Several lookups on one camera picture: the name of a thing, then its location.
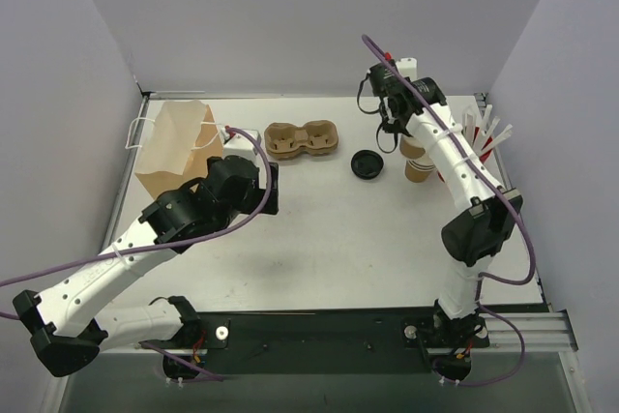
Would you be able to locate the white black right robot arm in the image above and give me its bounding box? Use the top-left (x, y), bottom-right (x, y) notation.
top-left (367, 60), bottom-right (522, 320)

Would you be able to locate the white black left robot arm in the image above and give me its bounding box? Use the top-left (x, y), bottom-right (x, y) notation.
top-left (13, 156), bottom-right (279, 377)

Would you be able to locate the brown paper takeout bag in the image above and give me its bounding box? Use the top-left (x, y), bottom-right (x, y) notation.
top-left (125, 100), bottom-right (223, 198)

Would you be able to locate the brown pulp cup carrier stack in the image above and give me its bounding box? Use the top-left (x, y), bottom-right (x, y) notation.
top-left (264, 120), bottom-right (339, 160)

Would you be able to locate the black plastic lid stack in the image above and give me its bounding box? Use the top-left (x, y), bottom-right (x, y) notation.
top-left (350, 150), bottom-right (384, 181)

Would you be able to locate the brown paper cup stack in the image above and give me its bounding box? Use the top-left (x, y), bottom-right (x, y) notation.
top-left (399, 135), bottom-right (436, 183)

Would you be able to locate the red ribbed straw cup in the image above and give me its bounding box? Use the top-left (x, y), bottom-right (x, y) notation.
top-left (432, 124), bottom-right (494, 162)

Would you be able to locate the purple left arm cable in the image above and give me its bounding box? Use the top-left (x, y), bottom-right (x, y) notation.
top-left (0, 126), bottom-right (271, 381)

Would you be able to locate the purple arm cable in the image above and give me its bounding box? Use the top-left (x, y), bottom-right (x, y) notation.
top-left (361, 34), bottom-right (539, 388)
top-left (0, 126), bottom-right (271, 381)

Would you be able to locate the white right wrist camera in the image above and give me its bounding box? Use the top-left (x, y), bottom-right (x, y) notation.
top-left (384, 52), bottom-right (418, 81)

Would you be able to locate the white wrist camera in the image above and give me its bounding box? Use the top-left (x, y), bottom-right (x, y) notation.
top-left (220, 128), bottom-right (258, 163)
top-left (384, 52), bottom-right (418, 81)

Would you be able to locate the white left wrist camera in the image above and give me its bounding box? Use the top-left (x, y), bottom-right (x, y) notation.
top-left (220, 128), bottom-right (258, 163)

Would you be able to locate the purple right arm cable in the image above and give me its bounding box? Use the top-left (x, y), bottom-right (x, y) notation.
top-left (361, 34), bottom-right (539, 388)

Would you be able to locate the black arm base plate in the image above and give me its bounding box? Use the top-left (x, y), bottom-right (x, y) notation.
top-left (154, 307), bottom-right (489, 376)

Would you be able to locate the aluminium front rail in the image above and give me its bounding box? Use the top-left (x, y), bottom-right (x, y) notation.
top-left (485, 311), bottom-right (578, 353)

